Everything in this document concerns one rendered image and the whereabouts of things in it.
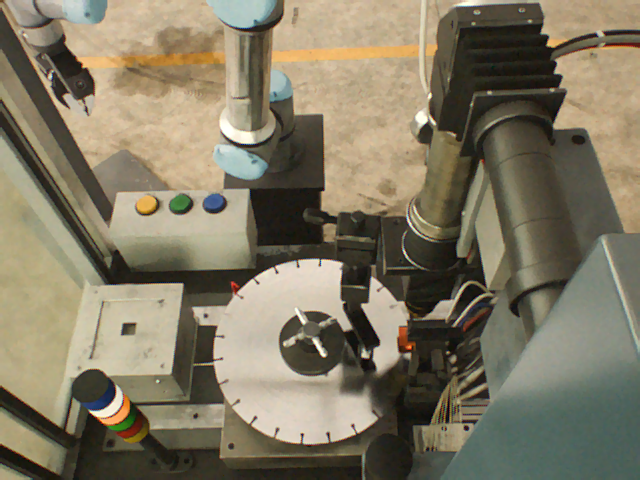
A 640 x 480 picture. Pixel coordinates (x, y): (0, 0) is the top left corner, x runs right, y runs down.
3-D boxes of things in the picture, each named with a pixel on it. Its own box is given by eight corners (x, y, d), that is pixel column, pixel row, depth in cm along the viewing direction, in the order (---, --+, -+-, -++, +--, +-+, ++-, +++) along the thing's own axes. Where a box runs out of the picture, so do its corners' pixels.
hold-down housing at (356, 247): (335, 305, 88) (333, 229, 71) (339, 278, 91) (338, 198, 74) (372, 309, 88) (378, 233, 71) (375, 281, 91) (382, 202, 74)
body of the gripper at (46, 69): (74, 63, 133) (51, 16, 123) (93, 82, 129) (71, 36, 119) (43, 78, 130) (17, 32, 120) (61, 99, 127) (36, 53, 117)
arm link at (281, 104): (302, 109, 143) (298, 64, 132) (284, 149, 136) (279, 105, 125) (256, 100, 145) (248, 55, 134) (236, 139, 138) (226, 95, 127)
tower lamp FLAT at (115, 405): (86, 418, 78) (77, 411, 75) (93, 385, 80) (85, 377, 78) (120, 417, 78) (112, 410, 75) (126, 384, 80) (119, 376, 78)
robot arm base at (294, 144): (247, 129, 154) (241, 100, 145) (304, 127, 153) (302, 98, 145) (243, 173, 145) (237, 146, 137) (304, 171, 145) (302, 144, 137)
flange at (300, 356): (337, 307, 102) (337, 301, 100) (351, 367, 96) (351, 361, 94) (274, 319, 101) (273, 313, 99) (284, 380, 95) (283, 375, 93)
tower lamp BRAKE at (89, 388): (77, 411, 75) (67, 403, 73) (84, 377, 78) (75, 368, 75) (112, 410, 75) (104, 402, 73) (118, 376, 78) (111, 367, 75)
